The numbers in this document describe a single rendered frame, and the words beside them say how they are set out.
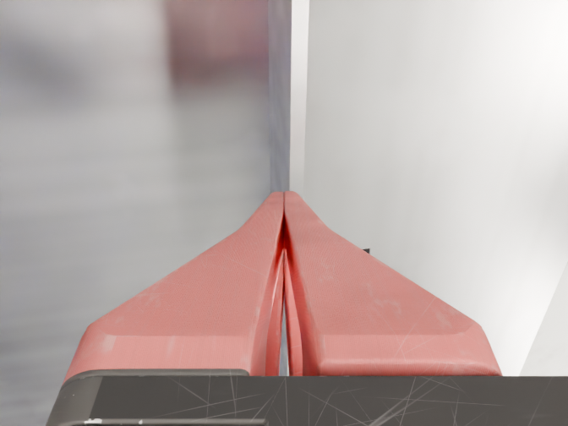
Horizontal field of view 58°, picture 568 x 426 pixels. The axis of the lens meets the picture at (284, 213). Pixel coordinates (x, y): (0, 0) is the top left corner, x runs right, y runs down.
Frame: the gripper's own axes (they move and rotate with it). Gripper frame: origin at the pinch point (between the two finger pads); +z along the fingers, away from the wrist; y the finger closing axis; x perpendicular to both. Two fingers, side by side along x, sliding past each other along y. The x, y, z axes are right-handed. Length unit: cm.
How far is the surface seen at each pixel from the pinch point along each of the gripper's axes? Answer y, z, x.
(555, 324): -96, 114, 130
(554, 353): -101, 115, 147
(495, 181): -8.5, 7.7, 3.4
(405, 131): -4.4, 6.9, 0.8
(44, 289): 8.9, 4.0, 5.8
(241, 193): 1.5, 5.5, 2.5
